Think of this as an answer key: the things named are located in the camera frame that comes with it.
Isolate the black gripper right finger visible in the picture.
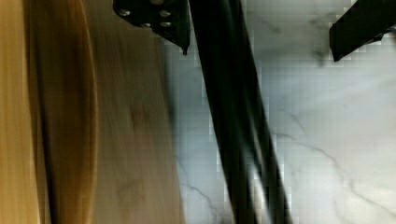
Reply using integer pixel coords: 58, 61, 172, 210
329, 0, 396, 62

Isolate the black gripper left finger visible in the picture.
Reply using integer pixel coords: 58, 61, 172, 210
112, 0, 191, 55

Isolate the wooden drawer cabinet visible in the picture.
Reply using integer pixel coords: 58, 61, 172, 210
1, 0, 186, 224

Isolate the black drawer handle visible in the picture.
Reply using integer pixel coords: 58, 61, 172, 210
189, 0, 293, 224

